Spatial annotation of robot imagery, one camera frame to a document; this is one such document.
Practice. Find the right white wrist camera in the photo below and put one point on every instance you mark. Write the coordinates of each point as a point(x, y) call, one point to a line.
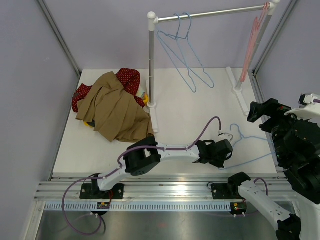
point(309, 107)

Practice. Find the tan skirt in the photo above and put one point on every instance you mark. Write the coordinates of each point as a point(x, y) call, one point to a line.
point(115, 112)

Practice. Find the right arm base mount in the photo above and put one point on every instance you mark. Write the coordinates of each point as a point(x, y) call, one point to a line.
point(224, 191)

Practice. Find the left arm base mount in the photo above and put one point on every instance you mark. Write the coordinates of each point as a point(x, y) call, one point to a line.
point(112, 191)

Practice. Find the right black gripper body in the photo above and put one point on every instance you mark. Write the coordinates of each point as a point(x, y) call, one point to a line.
point(278, 120)

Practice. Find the red polka-dot skirt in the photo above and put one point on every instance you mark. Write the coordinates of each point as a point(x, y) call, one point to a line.
point(129, 78)

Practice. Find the pink hanger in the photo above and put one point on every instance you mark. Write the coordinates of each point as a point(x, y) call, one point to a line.
point(255, 37)
point(250, 50)

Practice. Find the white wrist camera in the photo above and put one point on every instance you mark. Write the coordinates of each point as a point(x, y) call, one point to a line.
point(309, 107)
point(225, 136)

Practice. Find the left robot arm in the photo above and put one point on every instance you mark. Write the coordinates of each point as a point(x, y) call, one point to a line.
point(141, 157)

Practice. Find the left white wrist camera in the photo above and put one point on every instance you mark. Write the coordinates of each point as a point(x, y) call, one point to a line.
point(225, 136)

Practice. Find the white slotted cable duct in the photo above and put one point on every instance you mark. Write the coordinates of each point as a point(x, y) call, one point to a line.
point(135, 206)

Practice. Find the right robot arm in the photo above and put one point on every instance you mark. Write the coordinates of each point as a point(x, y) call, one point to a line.
point(296, 142)

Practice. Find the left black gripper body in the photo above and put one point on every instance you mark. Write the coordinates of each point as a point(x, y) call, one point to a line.
point(217, 161)

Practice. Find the white metal clothes rack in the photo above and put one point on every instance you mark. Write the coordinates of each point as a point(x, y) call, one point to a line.
point(163, 30)

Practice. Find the yellow plastic tray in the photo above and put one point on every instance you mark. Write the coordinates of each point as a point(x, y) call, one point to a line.
point(92, 123)

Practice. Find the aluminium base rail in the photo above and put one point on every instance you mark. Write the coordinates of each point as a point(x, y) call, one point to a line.
point(166, 188)

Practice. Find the floral pastel skirt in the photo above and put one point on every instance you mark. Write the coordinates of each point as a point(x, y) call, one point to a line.
point(142, 93)

